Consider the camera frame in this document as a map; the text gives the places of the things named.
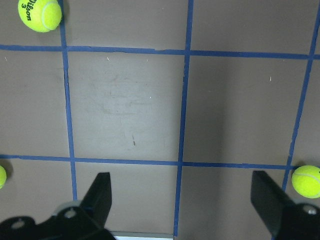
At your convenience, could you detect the yellow tennis ball upper left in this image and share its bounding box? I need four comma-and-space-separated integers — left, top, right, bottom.
0, 166, 7, 189

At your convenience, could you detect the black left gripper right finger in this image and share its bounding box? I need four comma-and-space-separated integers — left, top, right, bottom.
250, 170, 296, 235

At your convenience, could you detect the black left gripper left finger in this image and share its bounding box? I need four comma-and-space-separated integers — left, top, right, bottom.
80, 172, 112, 228

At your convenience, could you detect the yellow tennis ball centre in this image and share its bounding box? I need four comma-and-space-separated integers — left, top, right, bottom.
291, 165, 320, 199

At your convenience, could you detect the yellow tennis ball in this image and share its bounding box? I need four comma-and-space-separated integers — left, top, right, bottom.
291, 165, 320, 199
17, 0, 62, 33
0, 166, 7, 189

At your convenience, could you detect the yellow tennis ball lower left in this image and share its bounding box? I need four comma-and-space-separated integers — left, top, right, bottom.
17, 0, 62, 33

